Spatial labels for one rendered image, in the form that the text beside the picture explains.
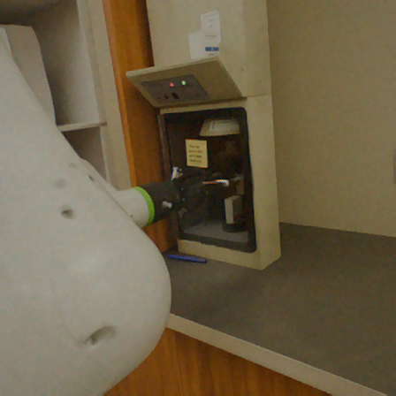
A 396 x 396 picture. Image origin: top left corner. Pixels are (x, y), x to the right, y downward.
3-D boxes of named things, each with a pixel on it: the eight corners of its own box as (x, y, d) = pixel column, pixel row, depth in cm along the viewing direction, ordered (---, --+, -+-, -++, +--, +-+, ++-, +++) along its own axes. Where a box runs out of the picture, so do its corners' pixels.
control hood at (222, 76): (158, 106, 120) (154, 71, 117) (249, 96, 99) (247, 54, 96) (129, 110, 111) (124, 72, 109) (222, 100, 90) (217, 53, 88)
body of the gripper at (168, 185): (171, 219, 92) (197, 208, 98) (167, 183, 90) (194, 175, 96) (149, 216, 97) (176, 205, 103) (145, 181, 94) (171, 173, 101)
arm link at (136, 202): (98, 262, 80) (109, 222, 74) (63, 224, 85) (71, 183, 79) (149, 239, 90) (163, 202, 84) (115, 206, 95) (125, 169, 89)
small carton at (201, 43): (205, 60, 101) (202, 34, 99) (219, 57, 97) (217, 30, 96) (191, 60, 98) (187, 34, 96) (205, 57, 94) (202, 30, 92)
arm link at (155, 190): (121, 185, 91) (127, 223, 94) (156, 188, 84) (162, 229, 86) (140, 179, 96) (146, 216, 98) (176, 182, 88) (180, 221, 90)
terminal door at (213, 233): (177, 238, 129) (161, 113, 119) (257, 254, 110) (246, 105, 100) (175, 239, 129) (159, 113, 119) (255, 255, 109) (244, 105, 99)
